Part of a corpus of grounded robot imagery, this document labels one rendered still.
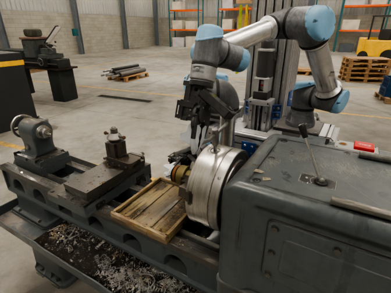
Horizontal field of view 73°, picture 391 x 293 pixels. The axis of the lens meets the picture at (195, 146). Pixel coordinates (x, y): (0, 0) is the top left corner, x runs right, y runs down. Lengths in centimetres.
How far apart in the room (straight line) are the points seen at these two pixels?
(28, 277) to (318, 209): 211
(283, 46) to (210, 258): 116
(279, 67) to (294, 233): 108
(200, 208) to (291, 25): 74
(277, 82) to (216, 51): 91
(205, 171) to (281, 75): 91
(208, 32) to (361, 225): 60
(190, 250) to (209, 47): 73
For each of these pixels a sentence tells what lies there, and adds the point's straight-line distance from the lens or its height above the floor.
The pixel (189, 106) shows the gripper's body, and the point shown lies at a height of 143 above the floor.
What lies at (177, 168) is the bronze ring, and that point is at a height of 111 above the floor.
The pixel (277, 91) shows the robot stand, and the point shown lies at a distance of 165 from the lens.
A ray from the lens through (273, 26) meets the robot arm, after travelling 114.
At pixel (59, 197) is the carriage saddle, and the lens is 141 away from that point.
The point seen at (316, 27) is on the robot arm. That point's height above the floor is 164.
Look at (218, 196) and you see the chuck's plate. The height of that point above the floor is 114.
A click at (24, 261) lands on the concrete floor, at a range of 256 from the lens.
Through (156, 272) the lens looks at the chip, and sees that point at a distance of 139.
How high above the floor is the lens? 164
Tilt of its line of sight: 25 degrees down
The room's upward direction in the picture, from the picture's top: straight up
